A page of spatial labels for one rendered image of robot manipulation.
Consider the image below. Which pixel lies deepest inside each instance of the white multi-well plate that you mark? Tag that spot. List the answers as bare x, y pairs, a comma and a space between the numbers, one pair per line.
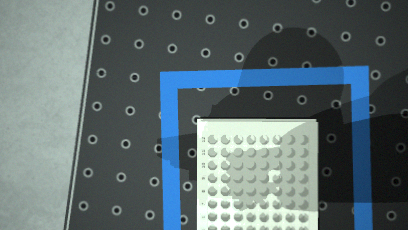
256, 174

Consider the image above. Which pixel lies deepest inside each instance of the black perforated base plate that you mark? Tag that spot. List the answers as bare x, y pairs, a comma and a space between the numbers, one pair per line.
116, 179

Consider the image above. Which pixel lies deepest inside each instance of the blue tape marking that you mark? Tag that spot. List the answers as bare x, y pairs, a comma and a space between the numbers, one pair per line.
357, 76

